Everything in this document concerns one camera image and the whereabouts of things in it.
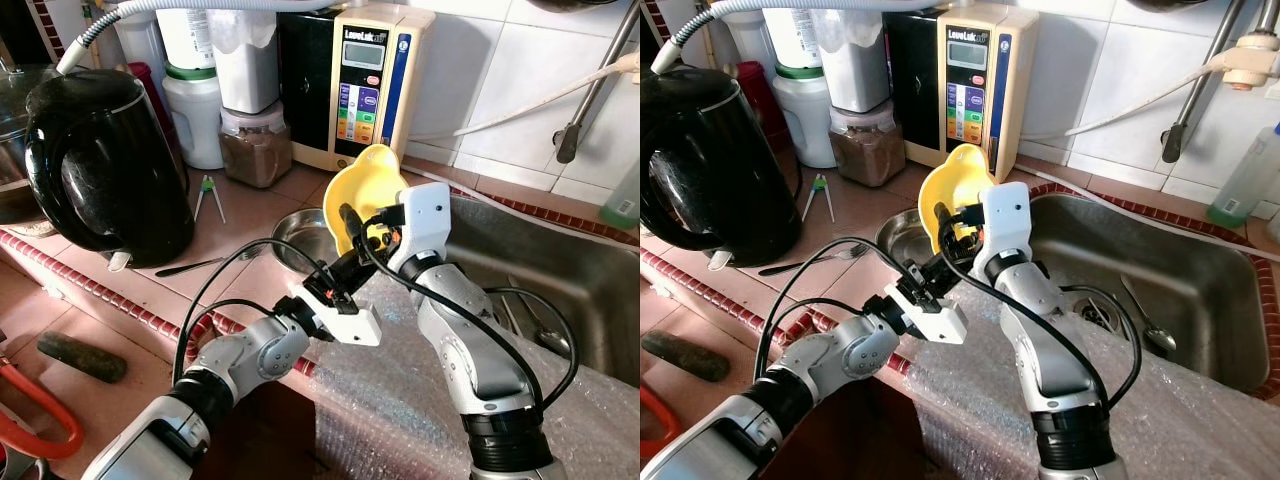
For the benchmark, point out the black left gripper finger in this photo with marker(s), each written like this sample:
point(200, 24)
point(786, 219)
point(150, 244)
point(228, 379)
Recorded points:
point(358, 256)
point(946, 258)

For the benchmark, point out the steel bowl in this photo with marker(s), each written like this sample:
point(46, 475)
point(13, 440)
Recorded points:
point(905, 235)
point(305, 235)

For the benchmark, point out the yellow plastic bowl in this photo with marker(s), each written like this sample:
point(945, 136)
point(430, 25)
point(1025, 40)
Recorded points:
point(958, 180)
point(370, 180)

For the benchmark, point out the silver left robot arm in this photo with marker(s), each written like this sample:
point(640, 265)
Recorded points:
point(790, 400)
point(200, 390)

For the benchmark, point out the steel fork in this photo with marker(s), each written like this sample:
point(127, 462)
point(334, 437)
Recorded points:
point(210, 263)
point(815, 263)

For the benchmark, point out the jar of brown powder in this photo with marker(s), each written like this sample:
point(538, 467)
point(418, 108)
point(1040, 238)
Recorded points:
point(868, 150)
point(255, 150)

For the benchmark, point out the small green tipped tongs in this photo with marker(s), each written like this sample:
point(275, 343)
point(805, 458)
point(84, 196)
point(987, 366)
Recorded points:
point(820, 192)
point(207, 192)

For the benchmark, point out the beige black water ionizer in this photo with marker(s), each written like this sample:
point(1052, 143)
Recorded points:
point(360, 90)
point(965, 90)

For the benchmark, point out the clear bubble wrap sheet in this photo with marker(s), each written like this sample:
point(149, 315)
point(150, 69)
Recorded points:
point(400, 420)
point(1200, 430)

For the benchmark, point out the large steel sink basin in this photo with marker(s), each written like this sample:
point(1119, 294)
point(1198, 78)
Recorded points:
point(1190, 260)
point(570, 250)

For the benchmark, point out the white jug with green lid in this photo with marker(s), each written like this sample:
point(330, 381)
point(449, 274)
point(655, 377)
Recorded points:
point(195, 115)
point(805, 115)

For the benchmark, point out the frosted white container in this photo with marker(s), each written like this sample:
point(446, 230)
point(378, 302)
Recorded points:
point(855, 60)
point(245, 60)

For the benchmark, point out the clear bottle with blue cap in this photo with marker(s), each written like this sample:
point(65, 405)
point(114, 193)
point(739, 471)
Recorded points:
point(620, 200)
point(1245, 175)

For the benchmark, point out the black electric kettle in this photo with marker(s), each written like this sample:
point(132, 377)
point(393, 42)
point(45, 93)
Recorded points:
point(105, 165)
point(715, 170)

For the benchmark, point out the dark red container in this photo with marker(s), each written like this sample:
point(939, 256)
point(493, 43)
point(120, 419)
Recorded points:
point(148, 90)
point(758, 90)

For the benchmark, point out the dark cylindrical pestle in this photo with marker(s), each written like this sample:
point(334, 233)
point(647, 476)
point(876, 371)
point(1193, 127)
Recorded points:
point(685, 356)
point(80, 356)

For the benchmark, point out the white labelled bottle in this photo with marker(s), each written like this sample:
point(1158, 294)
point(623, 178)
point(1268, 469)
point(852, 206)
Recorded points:
point(187, 35)
point(797, 35)

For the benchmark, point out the beige water diverter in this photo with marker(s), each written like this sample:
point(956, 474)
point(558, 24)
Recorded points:
point(1250, 60)
point(632, 64)

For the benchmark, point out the dark hanging tray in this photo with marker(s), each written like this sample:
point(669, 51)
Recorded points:
point(585, 4)
point(1175, 4)

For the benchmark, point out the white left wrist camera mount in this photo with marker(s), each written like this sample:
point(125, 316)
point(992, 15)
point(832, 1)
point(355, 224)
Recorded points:
point(345, 322)
point(935, 320)

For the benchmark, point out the metal wall pipe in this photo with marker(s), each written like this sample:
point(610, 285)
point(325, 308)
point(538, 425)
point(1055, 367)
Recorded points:
point(590, 100)
point(1200, 90)

